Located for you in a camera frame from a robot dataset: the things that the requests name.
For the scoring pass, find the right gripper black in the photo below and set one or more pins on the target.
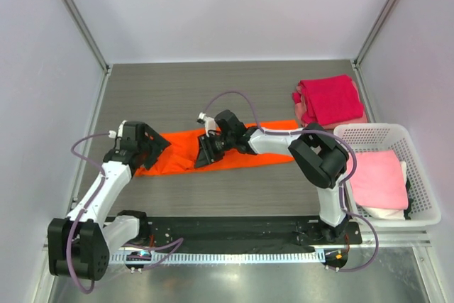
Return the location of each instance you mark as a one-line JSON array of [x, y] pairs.
[[205, 157]]

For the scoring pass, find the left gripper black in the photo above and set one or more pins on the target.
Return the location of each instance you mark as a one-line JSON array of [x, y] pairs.
[[160, 142]]

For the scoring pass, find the orange t shirt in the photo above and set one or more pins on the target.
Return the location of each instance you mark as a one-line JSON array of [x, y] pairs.
[[180, 157]]

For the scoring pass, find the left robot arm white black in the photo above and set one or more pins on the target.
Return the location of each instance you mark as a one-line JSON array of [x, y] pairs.
[[80, 244]]

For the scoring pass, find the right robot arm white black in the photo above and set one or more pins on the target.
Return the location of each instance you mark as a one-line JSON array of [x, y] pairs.
[[320, 157]]

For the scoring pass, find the folded salmon pink t shirt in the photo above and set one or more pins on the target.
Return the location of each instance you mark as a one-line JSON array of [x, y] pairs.
[[300, 111]]

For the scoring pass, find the folded magenta t shirt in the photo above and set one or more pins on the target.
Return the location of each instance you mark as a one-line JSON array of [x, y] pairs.
[[331, 100]]

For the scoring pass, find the light pink t shirt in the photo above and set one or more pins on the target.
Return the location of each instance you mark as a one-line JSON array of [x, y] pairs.
[[378, 181]]

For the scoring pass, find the white plastic basket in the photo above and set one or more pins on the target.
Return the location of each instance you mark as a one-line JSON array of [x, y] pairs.
[[371, 137]]

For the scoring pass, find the black garment in basket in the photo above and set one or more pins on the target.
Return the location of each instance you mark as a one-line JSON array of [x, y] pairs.
[[407, 211]]

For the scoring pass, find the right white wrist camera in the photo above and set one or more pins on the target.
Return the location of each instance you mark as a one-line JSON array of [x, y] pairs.
[[209, 123]]

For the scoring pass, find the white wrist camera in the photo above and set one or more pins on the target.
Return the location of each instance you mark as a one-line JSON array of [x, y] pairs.
[[209, 123], [119, 132]]

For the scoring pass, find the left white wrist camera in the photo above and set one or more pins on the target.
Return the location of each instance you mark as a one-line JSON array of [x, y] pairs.
[[119, 132]]

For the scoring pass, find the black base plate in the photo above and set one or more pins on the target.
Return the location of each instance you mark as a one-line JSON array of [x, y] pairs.
[[245, 234]]

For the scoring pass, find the white slotted cable duct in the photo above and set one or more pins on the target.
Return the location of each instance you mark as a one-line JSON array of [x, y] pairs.
[[126, 257]]

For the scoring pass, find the left aluminium frame post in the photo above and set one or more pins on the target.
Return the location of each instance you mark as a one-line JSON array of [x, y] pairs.
[[81, 25]]

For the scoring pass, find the aluminium frame post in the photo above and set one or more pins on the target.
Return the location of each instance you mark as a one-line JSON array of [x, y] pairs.
[[81, 25], [377, 26]]

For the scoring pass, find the right aluminium frame post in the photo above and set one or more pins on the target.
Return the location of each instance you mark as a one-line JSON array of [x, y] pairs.
[[377, 26]]

